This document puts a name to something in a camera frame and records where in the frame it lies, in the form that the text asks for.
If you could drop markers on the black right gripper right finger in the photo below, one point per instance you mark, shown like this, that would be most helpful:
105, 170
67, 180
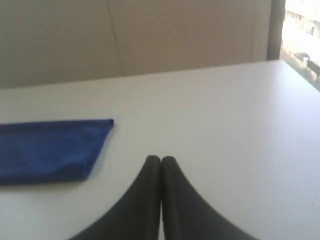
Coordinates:
186, 215

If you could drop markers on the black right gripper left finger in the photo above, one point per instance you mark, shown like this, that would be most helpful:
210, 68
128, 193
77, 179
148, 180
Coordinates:
136, 215

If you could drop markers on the blue microfiber cloth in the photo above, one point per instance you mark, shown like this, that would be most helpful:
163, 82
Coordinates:
50, 151

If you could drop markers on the dark window frame post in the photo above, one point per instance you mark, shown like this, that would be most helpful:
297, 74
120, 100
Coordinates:
277, 15

